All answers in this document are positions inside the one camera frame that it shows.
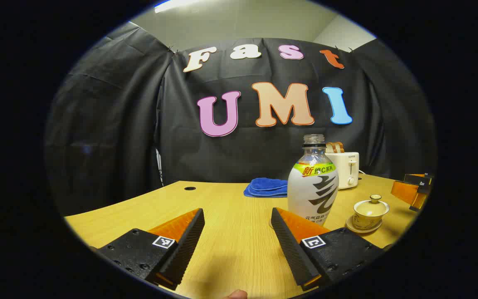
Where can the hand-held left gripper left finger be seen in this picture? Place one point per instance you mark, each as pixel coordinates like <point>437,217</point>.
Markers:
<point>187,249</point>

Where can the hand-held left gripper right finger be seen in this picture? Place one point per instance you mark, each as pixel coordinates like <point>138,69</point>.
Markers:
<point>291,253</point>

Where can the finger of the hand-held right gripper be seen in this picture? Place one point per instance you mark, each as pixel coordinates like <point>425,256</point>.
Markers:
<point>419,179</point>
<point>407,193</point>

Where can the cream teacup lid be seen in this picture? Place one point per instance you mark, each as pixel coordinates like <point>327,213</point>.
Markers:
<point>371,206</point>

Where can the cream ceramic teacup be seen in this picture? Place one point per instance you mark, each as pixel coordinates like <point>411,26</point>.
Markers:
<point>365,222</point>

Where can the white label water bottle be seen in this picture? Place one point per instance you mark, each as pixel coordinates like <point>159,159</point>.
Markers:
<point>311,195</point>

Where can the white toaster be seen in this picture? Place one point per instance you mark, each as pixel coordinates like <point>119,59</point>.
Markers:
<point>347,170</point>

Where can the blue folded towel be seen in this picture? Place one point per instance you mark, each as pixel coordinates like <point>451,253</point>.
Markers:
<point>264,187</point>

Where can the brown toast slice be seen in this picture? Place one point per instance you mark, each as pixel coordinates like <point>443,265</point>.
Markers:
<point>330,148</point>
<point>338,146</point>

